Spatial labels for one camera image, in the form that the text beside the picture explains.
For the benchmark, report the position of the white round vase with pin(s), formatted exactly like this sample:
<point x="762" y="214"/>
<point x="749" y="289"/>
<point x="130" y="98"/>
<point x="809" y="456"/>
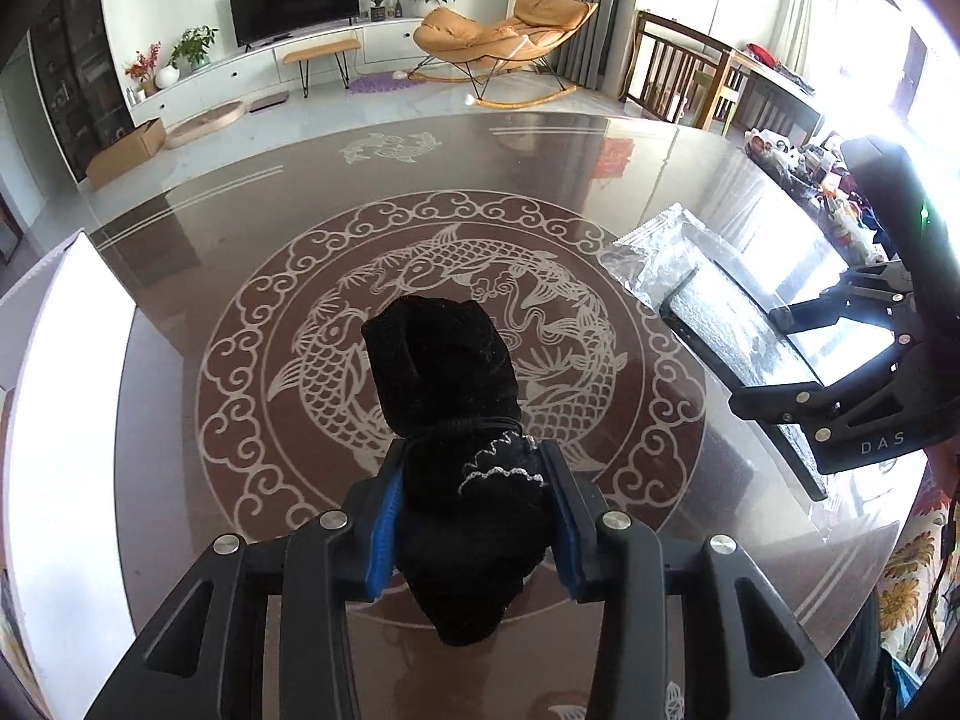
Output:
<point x="167" y="77"/>

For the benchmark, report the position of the black flat television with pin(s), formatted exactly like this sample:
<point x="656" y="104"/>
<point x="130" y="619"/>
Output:
<point x="292" y="4"/>

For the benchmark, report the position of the purple floor mat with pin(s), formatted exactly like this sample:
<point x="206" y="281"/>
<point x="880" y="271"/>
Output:
<point x="382" y="81"/>

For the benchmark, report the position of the brown cardboard box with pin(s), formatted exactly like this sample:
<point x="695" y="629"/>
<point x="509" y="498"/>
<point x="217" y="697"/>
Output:
<point x="127" y="150"/>

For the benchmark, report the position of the red item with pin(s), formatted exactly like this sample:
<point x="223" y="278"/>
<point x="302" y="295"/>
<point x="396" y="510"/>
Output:
<point x="765" y="54"/>

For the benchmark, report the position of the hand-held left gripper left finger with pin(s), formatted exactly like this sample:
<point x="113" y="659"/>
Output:
<point x="382" y="540"/>

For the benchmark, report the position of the wooden side table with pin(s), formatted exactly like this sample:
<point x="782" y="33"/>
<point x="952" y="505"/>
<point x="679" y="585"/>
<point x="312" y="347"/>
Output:
<point x="772" y="90"/>

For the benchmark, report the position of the large white cardboard box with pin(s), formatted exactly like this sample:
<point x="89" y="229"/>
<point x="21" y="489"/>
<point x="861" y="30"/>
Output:
<point x="67" y="390"/>

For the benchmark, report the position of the brown patterned glass desktop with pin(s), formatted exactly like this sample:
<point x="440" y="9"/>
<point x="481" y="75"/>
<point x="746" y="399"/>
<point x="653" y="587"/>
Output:
<point x="225" y="240"/>

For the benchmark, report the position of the green potted plant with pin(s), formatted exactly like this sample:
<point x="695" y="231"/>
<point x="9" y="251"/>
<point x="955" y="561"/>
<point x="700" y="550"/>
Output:
<point x="193" y="45"/>

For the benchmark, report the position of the blue fabric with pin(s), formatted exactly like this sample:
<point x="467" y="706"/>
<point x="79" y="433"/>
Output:
<point x="900" y="686"/>

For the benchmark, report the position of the clear plastic bag black contents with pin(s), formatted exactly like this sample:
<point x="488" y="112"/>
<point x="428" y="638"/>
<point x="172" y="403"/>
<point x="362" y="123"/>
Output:
<point x="720" y="315"/>

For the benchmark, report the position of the white television cabinet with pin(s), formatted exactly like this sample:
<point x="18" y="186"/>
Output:
<point x="225" y="79"/>

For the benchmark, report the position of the dark glass display cabinet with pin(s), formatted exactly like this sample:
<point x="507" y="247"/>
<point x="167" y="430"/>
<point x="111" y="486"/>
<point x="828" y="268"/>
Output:
<point x="75" y="52"/>

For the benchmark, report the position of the black cloth bundle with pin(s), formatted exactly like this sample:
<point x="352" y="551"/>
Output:
<point x="450" y="405"/>

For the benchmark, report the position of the wooden slatted chair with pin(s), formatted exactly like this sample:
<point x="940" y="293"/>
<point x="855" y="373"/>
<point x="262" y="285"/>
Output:
<point x="675" y="67"/>

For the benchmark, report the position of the red flower arrangement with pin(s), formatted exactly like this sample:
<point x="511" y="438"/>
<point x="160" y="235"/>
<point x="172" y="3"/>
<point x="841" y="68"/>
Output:
<point x="142" y="64"/>

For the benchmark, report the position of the floral cloth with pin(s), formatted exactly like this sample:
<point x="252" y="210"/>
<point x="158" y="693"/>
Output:
<point x="911" y="562"/>

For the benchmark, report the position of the pile of assorted small items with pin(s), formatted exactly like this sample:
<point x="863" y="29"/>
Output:
<point x="825" y="187"/>

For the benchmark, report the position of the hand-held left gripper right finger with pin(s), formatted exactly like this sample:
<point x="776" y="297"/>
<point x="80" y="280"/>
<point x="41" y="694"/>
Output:
<point x="568" y="540"/>

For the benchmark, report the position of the orange rocking chair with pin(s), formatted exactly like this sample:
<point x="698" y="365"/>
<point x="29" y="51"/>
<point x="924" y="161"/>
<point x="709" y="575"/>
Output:
<point x="480" y="34"/>

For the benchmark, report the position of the small potted plant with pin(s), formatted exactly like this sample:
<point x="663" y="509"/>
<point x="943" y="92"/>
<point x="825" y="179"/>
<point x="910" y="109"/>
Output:
<point x="376" y="4"/>

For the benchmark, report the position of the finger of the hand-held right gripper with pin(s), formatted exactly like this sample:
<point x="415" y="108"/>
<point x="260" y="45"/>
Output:
<point x="795" y="399"/>
<point x="832" y="307"/>

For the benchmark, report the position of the round cat scratcher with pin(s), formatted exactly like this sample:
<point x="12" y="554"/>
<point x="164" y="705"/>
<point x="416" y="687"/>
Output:
<point x="202" y="124"/>

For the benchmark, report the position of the wooden bench with metal legs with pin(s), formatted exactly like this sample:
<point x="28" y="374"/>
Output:
<point x="322" y="51"/>

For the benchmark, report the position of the flat floor scale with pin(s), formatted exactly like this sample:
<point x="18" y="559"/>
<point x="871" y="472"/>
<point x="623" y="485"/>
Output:
<point x="268" y="102"/>

